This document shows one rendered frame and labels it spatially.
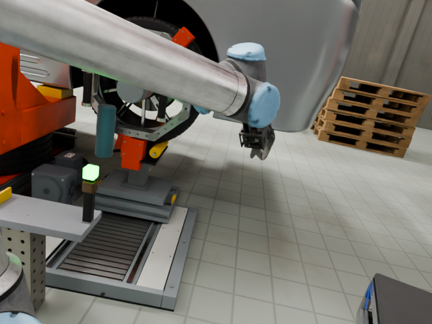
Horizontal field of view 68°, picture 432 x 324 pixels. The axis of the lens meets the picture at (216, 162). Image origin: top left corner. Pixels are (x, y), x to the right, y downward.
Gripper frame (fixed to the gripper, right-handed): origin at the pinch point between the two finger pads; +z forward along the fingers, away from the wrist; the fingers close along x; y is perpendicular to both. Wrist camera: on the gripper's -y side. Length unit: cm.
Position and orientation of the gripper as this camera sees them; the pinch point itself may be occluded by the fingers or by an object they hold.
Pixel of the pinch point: (262, 155)
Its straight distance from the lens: 104.5
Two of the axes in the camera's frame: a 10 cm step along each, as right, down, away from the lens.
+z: 1.9, 7.4, 6.5
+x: 8.9, 1.4, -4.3
